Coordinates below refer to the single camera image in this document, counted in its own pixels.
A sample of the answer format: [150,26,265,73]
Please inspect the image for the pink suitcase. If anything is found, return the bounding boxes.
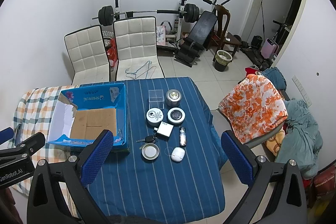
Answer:
[261,38,278,59]

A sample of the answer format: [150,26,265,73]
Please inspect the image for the white earbuds case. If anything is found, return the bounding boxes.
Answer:
[170,147,186,162]

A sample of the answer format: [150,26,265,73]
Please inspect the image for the red bag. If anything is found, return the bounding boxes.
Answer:
[106,38,118,67]

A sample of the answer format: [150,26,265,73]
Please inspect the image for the silver round tin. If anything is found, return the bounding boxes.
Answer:
[165,89,182,107]

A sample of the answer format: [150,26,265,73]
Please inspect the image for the wire clothes hangers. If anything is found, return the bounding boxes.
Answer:
[125,60,157,80]

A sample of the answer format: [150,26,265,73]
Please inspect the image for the blue cardboard box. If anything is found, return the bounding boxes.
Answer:
[47,83,129,151]

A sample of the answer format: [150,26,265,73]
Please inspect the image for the left white padded chair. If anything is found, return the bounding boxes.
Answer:
[64,25,110,85]

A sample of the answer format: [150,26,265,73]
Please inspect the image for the clear acrylic cube box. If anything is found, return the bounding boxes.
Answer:
[148,89,165,110]

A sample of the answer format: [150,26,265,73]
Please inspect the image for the black weight bench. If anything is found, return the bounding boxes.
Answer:
[175,11,217,68]

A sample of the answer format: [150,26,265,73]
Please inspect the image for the grey-blue clothes pile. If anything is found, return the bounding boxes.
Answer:
[262,66,324,180]

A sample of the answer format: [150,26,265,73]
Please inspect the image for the orange floral cushion chair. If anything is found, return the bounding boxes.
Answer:
[218,74,288,147]

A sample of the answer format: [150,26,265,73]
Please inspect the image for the white round printed tin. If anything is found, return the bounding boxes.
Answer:
[146,108,164,127]

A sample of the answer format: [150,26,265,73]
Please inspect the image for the dark waste bin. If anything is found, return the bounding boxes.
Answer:
[214,50,232,72]

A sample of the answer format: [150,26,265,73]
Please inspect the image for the white power adapter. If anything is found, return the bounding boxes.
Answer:
[154,121,174,138]

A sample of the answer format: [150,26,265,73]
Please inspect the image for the black car key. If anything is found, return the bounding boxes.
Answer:
[136,135,156,143]

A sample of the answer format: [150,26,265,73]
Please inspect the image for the white padded chair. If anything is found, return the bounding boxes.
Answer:
[113,16,165,81]
[64,25,110,85]

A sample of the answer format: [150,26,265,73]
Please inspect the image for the blue striped tablecloth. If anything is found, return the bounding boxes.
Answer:
[88,77,227,223]

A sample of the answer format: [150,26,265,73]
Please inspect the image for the round metal lid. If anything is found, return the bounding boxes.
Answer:
[141,143,159,160]

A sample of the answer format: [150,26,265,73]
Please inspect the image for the brown wooden chair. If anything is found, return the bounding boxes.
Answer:
[203,0,242,57]

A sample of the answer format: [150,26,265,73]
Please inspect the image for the right white padded chair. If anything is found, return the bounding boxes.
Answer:
[113,16,165,81]

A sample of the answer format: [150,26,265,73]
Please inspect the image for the white jar black lid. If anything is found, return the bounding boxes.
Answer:
[167,107,186,124]

